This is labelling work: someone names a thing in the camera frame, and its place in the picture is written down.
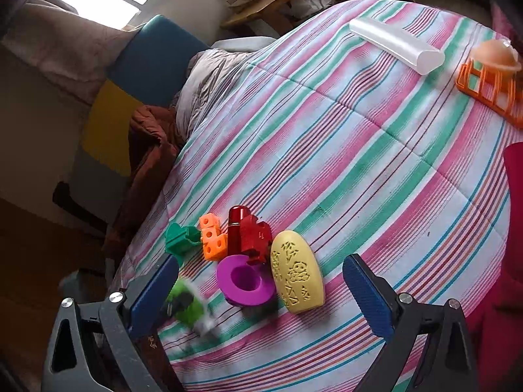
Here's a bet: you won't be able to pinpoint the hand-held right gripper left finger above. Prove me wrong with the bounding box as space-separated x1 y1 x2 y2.
41 253 180 392

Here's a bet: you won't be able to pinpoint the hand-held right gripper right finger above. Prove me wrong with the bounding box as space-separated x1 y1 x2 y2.
342 253 479 392

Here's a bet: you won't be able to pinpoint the bright green toy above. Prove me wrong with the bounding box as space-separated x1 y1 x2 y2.
165 280 217 335

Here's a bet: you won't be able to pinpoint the green toy piece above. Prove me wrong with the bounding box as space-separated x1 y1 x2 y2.
164 222 202 256

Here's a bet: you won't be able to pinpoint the purple hat-shaped toy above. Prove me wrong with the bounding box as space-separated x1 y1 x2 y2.
216 254 276 307

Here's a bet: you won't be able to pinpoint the red toy block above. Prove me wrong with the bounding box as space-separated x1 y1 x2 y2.
241 214 273 264

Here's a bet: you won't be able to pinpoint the orange cube blocks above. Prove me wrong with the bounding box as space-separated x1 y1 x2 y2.
199 213 228 261

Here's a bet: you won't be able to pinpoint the yellow oval toy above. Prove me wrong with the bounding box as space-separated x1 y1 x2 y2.
270 231 326 314

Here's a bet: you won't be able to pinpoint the red cylinder toy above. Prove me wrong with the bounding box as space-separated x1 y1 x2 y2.
227 206 248 258

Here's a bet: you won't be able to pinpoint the brown blanket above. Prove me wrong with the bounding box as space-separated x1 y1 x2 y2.
102 104 184 258

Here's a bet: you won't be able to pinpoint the red cloth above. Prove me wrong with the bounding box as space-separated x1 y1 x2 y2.
466 142 523 392

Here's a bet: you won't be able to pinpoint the striped blanket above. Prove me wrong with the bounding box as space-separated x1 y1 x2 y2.
110 0 523 392

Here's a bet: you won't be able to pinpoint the grey pillow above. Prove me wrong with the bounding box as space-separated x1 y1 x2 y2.
172 37 278 143

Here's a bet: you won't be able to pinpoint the orange plastic rack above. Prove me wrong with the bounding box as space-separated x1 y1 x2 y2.
455 59 523 127

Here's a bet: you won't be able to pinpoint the blue yellow grey headboard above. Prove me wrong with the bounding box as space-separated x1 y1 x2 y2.
71 14 211 209

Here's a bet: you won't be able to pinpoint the translucent plastic case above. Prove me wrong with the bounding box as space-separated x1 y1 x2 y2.
348 17 445 76

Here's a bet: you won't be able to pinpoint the pink curtain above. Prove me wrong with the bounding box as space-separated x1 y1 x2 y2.
0 0 135 103

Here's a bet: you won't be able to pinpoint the pink cloth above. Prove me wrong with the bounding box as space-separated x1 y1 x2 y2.
490 2 523 41

